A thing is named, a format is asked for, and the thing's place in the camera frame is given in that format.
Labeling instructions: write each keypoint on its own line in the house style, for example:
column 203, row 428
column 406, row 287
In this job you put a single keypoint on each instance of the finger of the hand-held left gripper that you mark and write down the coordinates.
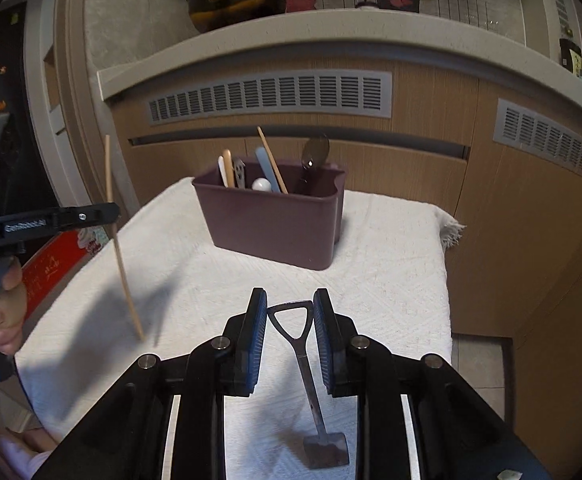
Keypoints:
column 88, row 216

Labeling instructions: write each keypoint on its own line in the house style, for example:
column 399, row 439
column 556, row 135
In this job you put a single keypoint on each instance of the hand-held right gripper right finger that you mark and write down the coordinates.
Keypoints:
column 322, row 332

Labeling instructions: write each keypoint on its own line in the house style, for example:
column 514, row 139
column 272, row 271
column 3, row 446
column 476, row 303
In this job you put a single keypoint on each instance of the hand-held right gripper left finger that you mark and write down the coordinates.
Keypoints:
column 258, row 332

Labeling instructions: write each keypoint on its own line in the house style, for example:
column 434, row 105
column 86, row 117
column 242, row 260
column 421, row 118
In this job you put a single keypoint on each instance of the wooden chopstick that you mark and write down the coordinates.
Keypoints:
column 271, row 157
column 127, row 287

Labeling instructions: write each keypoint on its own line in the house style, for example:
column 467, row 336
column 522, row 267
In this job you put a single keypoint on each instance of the maroon plastic utensil holder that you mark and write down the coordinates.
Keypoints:
column 271, row 230

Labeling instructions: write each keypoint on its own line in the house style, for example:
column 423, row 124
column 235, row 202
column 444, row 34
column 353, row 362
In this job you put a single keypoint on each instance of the metal shovel-shaped spoon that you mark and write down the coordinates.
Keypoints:
column 326, row 452

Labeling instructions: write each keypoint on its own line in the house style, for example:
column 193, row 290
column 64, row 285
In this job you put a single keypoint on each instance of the blue plastic spoon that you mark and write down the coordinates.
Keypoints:
column 266, row 165

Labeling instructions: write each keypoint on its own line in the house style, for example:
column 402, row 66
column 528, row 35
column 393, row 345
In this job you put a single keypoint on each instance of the red printed box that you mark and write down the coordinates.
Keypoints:
column 56, row 265

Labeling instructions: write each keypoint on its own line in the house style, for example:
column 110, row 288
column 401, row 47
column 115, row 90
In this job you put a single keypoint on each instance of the white textured towel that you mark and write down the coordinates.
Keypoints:
column 371, row 260

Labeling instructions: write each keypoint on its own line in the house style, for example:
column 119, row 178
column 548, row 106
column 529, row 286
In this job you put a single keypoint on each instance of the white round spoon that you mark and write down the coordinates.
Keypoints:
column 261, row 185

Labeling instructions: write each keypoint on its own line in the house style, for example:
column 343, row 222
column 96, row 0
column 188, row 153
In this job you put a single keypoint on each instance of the tan wooden spoon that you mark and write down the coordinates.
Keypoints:
column 228, row 165

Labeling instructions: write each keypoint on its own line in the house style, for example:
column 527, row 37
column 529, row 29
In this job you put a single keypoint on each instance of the small metal utensil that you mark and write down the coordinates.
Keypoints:
column 239, row 174

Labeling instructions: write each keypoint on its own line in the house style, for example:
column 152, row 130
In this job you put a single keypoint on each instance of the wooden kitchen cabinet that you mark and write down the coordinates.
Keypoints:
column 496, row 210

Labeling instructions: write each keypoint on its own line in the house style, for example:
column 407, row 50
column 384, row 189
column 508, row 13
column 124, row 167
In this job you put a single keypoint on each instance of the long grey vent grille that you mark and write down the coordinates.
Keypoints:
column 271, row 95

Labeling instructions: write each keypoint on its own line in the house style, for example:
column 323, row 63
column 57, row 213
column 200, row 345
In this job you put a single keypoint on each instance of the short grey vent grille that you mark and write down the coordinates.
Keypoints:
column 546, row 135

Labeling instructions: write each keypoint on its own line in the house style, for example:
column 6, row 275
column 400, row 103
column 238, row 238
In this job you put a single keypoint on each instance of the red cup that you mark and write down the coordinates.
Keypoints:
column 367, row 4

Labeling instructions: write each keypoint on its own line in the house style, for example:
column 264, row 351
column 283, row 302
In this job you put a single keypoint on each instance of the narrow grey wall vent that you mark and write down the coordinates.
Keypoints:
column 561, row 5

